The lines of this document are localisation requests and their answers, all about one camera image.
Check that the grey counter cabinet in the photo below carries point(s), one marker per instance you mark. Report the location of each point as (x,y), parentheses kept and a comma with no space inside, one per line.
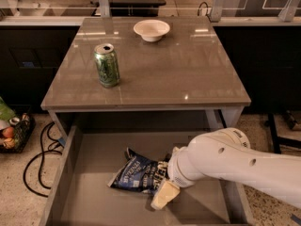
(188,69)

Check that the blue chip bag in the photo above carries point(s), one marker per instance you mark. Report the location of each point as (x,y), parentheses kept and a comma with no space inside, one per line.
(139,174)

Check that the green soda can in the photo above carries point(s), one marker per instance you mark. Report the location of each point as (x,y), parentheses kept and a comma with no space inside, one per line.
(106,62)

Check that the open grey drawer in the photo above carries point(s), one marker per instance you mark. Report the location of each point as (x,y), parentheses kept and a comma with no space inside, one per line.
(113,164)

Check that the black wire basket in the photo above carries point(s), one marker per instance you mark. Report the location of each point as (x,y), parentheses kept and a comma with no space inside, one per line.
(23,127)

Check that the orange fruit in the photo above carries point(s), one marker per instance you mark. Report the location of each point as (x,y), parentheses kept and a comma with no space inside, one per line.
(8,132)

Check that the white bowl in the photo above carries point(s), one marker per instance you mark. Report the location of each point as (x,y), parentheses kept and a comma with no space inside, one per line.
(151,30)

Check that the green bag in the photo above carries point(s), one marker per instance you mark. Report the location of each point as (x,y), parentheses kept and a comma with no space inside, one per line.
(6,113)

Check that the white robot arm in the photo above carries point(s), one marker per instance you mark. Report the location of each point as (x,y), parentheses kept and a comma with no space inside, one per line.
(226,154)

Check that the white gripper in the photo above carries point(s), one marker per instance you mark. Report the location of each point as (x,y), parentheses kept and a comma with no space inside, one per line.
(176,173)

